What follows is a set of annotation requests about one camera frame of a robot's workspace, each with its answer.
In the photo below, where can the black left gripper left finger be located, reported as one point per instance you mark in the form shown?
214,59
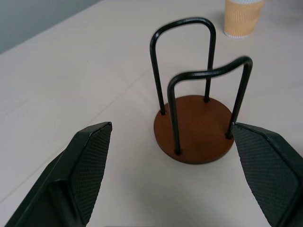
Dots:
78,175

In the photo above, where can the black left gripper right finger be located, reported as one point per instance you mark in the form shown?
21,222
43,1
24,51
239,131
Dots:
267,170

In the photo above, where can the orange ribbed paper cup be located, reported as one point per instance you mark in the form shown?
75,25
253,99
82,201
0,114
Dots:
241,17

